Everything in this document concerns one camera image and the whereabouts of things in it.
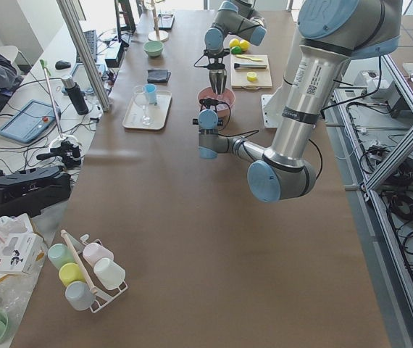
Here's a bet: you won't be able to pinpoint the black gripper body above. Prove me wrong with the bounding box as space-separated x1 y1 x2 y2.
193 49 230 70
199 97 218 110

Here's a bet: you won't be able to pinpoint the steel ice scoop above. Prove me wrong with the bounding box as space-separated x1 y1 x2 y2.
209 69 227 95

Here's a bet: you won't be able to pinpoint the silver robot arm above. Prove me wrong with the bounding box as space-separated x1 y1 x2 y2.
198 1 402 202
194 1 267 70

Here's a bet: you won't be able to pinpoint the clear ice cubes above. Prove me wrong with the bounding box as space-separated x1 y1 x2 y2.
214 99 230 112

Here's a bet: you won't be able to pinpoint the blue cup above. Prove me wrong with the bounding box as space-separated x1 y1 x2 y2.
144 83 157 105

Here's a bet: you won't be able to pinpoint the wooden cup tree stand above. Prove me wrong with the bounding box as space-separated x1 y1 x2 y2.
144 0 169 42

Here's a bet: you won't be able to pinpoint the pink cup on rack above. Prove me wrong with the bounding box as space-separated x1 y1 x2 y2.
83 242 114 267

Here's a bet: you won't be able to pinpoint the white cup on rack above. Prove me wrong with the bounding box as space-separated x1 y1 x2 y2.
93 258 126 290

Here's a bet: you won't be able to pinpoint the white cup rack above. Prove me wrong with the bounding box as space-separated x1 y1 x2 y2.
60 230 129 314

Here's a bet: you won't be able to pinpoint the green cup on rack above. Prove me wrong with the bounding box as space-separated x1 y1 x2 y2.
47 243 75 270

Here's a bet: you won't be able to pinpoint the yellow cup on rack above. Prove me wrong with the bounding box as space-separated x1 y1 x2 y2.
59 262 85 287

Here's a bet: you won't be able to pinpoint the grey cup on rack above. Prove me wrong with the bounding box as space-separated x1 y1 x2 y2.
65 281 95 311

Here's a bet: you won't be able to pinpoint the pink bowl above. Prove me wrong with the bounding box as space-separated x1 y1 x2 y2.
197 87 235 118

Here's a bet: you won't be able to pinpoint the green lime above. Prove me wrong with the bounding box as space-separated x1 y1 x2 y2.
230 46 243 55

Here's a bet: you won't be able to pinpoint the yellow lemon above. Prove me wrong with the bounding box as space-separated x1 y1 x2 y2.
239 39 250 51
229 38 240 49

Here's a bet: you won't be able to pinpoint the wooden cutting board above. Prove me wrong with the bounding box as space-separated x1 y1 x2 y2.
230 54 272 89

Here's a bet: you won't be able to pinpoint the half lemon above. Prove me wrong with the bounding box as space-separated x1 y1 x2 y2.
246 72 257 81

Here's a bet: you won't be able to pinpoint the yellow plastic knife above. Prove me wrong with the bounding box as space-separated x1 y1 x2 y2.
235 54 263 62

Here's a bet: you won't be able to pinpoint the cream serving tray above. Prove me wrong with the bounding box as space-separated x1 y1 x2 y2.
122 91 172 131

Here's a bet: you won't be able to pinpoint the mint green bowl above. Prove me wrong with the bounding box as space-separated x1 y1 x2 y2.
143 41 164 58

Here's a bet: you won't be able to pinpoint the white pillar base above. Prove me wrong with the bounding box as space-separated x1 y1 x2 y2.
260 68 318 130

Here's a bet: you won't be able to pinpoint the clear wine glass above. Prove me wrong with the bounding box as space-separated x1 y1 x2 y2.
133 85 152 125

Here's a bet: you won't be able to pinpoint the black bottle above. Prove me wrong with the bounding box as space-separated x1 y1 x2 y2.
61 75 89 115

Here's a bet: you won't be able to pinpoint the black bag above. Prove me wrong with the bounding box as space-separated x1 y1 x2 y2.
0 166 71 217

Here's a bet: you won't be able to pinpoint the white product box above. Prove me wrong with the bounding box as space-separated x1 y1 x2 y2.
0 233 43 275

